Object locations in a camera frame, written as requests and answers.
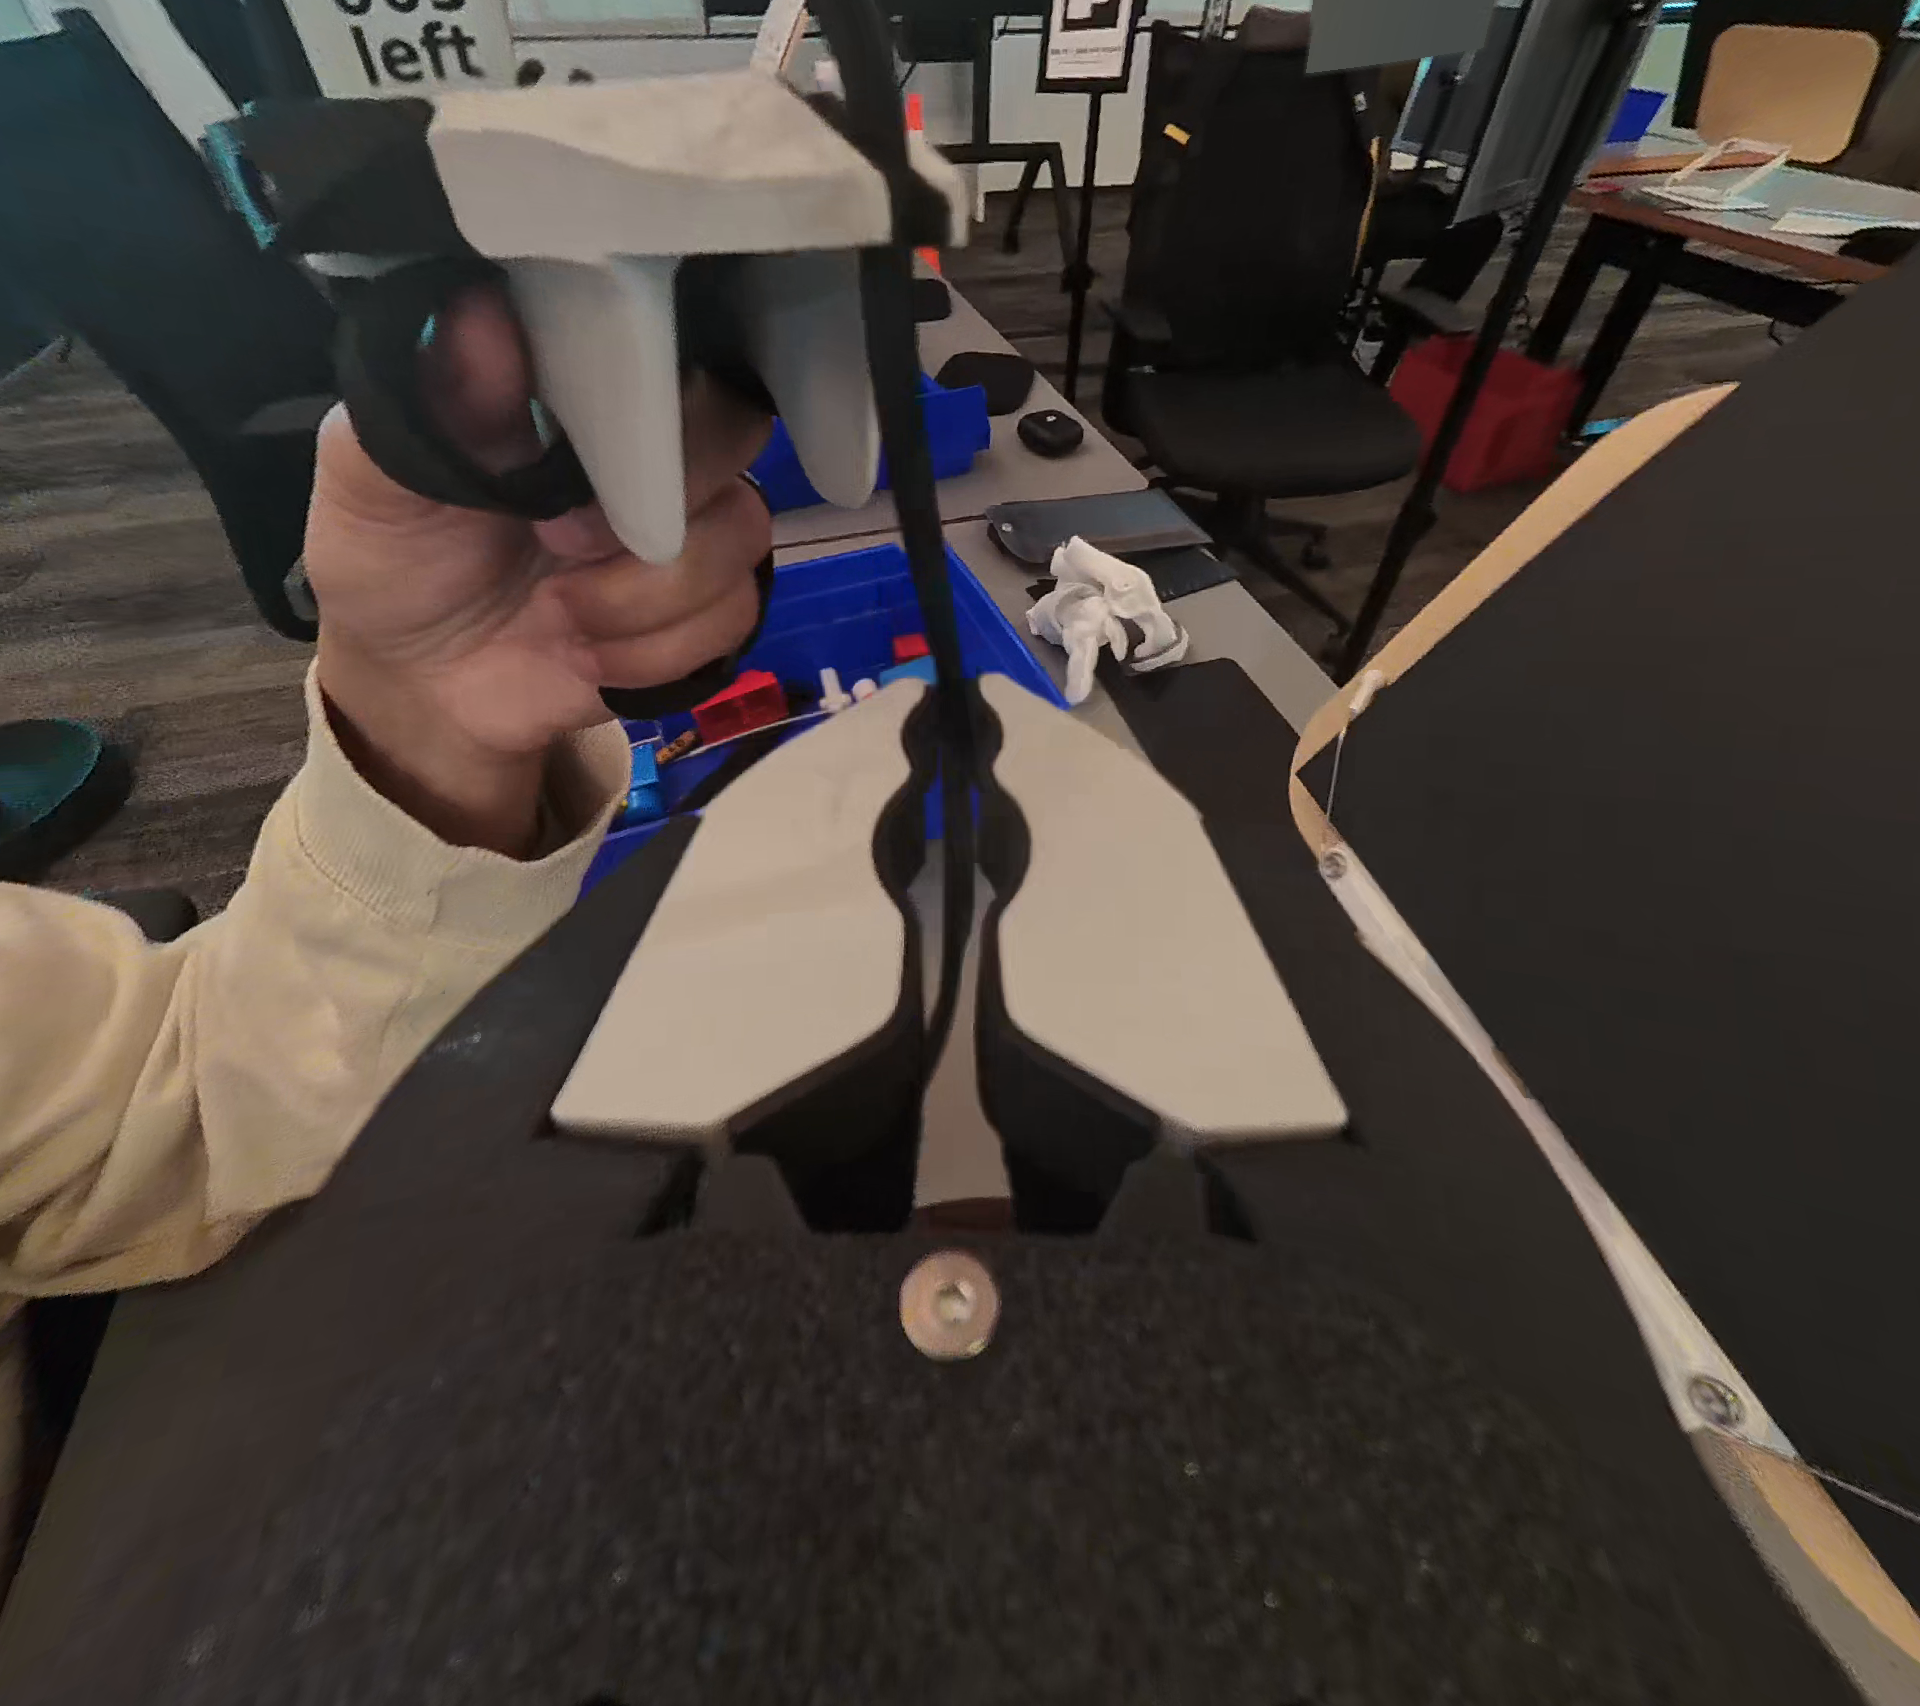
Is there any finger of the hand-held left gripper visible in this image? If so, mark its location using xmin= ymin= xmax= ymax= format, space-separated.
xmin=427 ymin=69 xmax=964 ymax=260

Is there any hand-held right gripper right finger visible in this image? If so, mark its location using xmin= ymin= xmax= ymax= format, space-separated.
xmin=972 ymin=674 xmax=1354 ymax=1236

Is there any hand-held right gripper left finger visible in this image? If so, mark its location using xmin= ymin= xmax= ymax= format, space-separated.
xmin=549 ymin=678 xmax=944 ymax=1236

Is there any black thin cable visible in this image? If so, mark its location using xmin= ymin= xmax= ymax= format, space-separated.
xmin=660 ymin=0 xmax=999 ymax=1093

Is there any blue plastic bin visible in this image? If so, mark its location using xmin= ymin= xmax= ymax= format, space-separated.
xmin=576 ymin=544 xmax=1071 ymax=898

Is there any person's left hand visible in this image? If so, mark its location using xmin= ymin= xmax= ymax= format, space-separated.
xmin=300 ymin=378 xmax=779 ymax=865

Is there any red toy block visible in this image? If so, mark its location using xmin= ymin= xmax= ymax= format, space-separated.
xmin=694 ymin=672 xmax=791 ymax=749

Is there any white crumpled glove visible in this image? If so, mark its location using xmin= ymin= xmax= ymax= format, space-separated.
xmin=1026 ymin=536 xmax=1190 ymax=707

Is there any white bar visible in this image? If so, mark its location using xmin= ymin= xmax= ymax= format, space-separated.
xmin=1321 ymin=836 xmax=1757 ymax=1439

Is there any black board with wooden rim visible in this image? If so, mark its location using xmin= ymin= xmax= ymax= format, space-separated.
xmin=1292 ymin=268 xmax=1920 ymax=1617

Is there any red bin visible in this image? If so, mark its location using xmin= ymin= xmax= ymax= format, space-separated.
xmin=1387 ymin=333 xmax=1585 ymax=493

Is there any person's dark shoe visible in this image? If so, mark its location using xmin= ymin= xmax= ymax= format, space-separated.
xmin=0 ymin=716 xmax=134 ymax=882

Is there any wooden table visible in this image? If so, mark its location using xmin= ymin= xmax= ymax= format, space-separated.
xmin=1530 ymin=140 xmax=1920 ymax=388

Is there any black chair with wooden back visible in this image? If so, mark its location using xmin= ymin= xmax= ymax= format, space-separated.
xmin=1673 ymin=0 xmax=1914 ymax=163

